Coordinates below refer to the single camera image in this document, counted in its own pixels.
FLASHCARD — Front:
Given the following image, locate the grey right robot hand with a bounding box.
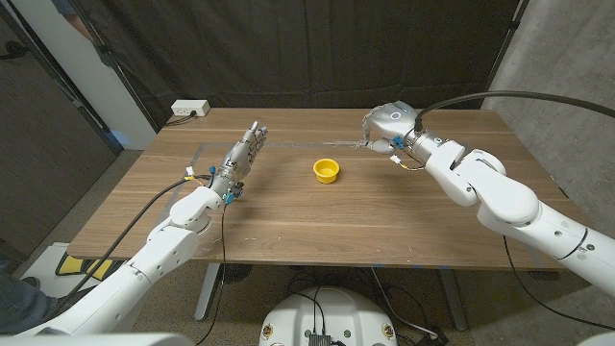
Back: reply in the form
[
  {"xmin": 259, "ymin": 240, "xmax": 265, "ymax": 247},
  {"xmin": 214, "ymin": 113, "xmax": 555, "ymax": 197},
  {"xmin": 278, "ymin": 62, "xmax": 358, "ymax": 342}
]
[{"xmin": 360, "ymin": 100, "xmax": 436, "ymax": 162}]

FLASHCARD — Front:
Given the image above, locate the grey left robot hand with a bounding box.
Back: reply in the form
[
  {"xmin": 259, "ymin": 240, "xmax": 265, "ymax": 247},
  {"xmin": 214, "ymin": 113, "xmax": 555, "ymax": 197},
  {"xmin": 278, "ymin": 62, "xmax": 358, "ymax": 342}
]
[{"xmin": 209, "ymin": 119, "xmax": 269, "ymax": 193}]

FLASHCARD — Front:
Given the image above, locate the clear plastic pipette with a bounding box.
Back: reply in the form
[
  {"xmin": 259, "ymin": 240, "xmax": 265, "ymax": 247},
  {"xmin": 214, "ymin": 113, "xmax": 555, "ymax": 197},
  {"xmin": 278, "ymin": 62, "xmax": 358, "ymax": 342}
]
[{"xmin": 322, "ymin": 138, "xmax": 371, "ymax": 148}]

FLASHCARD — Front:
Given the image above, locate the bare person forearm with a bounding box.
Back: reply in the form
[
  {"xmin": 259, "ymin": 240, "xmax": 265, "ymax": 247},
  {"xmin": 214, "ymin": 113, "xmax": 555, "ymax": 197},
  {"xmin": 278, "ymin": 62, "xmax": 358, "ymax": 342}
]
[{"xmin": 50, "ymin": 0, "xmax": 97, "ymax": 44}]

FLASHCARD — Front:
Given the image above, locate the yellow plastic cup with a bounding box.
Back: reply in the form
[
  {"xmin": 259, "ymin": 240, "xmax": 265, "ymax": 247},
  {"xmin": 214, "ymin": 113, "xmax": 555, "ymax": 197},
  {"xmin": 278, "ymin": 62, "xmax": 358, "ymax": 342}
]
[{"xmin": 312, "ymin": 158, "xmax": 341, "ymax": 185}]

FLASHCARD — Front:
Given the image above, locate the white power strip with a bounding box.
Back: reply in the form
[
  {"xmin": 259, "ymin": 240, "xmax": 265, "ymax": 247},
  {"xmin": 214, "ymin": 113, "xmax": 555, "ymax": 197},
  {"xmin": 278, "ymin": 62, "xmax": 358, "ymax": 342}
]
[{"xmin": 170, "ymin": 99, "xmax": 211, "ymax": 118}]

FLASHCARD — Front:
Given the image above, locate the black backdrop cloth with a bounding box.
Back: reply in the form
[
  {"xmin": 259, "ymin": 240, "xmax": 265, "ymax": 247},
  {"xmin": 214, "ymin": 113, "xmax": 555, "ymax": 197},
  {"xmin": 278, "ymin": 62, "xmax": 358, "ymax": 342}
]
[{"xmin": 76, "ymin": 0, "xmax": 523, "ymax": 131}]

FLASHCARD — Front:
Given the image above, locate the black backdrop stand pole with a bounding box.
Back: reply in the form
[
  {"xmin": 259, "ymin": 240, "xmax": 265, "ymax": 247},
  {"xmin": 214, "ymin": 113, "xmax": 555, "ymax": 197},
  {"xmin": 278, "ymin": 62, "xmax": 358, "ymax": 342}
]
[
  {"xmin": 66, "ymin": 0, "xmax": 160, "ymax": 134},
  {"xmin": 480, "ymin": 0, "xmax": 529, "ymax": 110}
]

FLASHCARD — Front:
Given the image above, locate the grey table leg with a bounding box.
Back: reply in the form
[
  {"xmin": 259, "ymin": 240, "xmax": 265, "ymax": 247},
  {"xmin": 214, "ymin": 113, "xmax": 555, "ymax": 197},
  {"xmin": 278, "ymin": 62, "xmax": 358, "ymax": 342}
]
[
  {"xmin": 437, "ymin": 268, "xmax": 468, "ymax": 332},
  {"xmin": 193, "ymin": 262, "xmax": 222, "ymax": 322}
]

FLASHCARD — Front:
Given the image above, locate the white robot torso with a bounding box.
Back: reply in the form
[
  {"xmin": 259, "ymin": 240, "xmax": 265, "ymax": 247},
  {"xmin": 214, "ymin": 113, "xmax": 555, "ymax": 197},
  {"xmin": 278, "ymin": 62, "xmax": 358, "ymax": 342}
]
[{"xmin": 258, "ymin": 286, "xmax": 399, "ymax": 346}]

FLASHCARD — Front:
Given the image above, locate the yellow and black floor object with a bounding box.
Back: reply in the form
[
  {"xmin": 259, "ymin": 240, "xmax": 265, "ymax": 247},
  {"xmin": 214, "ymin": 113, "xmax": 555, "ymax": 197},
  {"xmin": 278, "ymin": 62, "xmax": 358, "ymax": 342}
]
[{"xmin": 56, "ymin": 253, "xmax": 114, "ymax": 283}]

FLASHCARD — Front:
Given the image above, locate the white floor mat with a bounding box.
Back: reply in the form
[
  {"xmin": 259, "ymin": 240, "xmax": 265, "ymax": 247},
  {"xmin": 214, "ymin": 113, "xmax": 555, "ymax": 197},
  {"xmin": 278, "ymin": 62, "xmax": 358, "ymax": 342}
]
[{"xmin": 18, "ymin": 242, "xmax": 121, "ymax": 299}]

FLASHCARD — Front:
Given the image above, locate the person leg in jeans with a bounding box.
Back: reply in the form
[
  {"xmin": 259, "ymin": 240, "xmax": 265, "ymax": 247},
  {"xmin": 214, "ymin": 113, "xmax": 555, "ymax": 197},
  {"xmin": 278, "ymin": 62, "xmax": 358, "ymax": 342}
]
[{"xmin": 0, "ymin": 259, "xmax": 59, "ymax": 335}]

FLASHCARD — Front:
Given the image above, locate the black power strip cord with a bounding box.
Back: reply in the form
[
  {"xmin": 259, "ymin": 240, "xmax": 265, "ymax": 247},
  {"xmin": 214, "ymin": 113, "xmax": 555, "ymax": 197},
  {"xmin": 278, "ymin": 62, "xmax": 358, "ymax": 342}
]
[{"xmin": 165, "ymin": 111, "xmax": 198, "ymax": 127}]

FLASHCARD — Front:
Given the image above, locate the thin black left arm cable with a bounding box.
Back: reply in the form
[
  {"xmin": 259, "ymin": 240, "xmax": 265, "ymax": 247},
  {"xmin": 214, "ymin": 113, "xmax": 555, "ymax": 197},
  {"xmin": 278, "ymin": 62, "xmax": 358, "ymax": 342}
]
[{"xmin": 194, "ymin": 201, "xmax": 228, "ymax": 346}]

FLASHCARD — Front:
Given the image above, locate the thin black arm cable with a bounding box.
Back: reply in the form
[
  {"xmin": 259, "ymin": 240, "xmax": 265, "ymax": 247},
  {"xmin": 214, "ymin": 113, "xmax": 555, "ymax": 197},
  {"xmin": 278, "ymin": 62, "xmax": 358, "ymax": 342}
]
[
  {"xmin": 194, "ymin": 201, "xmax": 228, "ymax": 346},
  {"xmin": 502, "ymin": 235, "xmax": 615, "ymax": 333}
]

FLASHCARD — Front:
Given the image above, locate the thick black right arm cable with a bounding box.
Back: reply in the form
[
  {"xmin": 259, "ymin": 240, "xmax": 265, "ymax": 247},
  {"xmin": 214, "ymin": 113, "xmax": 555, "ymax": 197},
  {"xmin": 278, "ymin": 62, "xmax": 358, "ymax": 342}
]
[{"xmin": 413, "ymin": 89, "xmax": 615, "ymax": 134}]

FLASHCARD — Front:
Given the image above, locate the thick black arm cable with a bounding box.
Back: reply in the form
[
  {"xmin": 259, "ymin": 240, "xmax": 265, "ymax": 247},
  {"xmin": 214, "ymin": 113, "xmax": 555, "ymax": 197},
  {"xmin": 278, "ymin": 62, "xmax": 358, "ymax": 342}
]
[
  {"xmin": 57, "ymin": 175, "xmax": 212, "ymax": 309},
  {"xmin": 413, "ymin": 89, "xmax": 615, "ymax": 134}
]

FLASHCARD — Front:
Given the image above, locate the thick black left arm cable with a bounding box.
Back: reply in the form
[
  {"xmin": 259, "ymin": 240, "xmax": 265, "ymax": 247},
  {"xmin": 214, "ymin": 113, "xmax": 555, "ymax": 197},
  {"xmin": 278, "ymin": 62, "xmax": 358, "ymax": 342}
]
[{"xmin": 57, "ymin": 175, "xmax": 212, "ymax": 309}]

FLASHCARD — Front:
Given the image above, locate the white floor cable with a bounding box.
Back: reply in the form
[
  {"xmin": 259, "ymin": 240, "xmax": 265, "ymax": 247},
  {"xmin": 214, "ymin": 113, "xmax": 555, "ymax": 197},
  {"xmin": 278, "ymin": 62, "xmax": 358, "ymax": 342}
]
[{"xmin": 368, "ymin": 266, "xmax": 436, "ymax": 337}]

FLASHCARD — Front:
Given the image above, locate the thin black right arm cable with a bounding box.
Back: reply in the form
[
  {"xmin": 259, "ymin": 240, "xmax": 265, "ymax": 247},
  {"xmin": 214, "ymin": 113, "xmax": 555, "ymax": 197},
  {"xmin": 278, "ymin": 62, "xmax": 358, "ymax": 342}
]
[{"xmin": 502, "ymin": 235, "xmax": 615, "ymax": 333}]

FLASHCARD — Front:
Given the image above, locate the black door handle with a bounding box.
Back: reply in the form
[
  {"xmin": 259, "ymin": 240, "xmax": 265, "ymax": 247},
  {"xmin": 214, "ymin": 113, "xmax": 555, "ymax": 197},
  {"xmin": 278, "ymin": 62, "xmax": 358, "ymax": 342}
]
[{"xmin": 0, "ymin": 40, "xmax": 30, "ymax": 62}]

